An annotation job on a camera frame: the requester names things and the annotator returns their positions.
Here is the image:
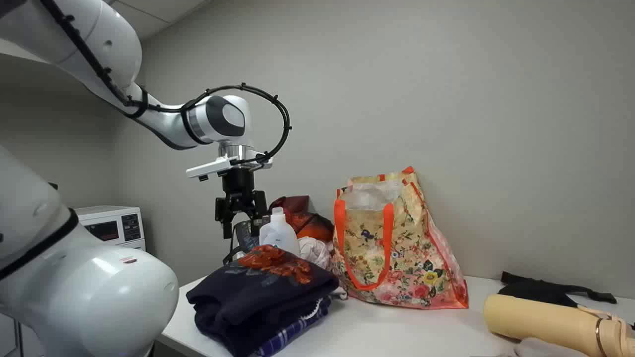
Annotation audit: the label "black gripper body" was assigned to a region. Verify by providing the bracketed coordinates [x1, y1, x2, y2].
[220, 168, 262, 215]

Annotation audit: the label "navy and orange knit sweater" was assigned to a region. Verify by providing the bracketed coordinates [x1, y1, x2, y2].
[186, 243, 341, 332]

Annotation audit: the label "dark red bag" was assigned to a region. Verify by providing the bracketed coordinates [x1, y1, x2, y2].
[268, 194, 335, 243]

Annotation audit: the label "white detergent bottle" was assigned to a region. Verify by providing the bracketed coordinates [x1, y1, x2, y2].
[258, 206, 303, 257]

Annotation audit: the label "white crumpled cloth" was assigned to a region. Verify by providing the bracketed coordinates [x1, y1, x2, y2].
[295, 235, 333, 269]

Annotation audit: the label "white washing machine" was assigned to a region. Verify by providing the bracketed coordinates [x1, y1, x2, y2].
[73, 204, 149, 251]

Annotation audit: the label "blue plaid cloth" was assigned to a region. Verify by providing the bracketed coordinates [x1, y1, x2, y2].
[254, 297, 333, 357]

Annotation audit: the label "black cloth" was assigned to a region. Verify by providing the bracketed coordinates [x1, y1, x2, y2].
[498, 269, 619, 307]

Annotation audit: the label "beige rolled cloth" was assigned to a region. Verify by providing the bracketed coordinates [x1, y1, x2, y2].
[480, 291, 635, 357]

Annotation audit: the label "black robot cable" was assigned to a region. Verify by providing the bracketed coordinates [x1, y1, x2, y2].
[37, 0, 293, 166]

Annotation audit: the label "navy knit garment white cord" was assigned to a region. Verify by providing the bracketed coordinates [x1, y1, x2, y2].
[194, 299, 333, 357]

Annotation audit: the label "floral carrier bag orange handles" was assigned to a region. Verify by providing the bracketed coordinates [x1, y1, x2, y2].
[329, 164, 472, 311]

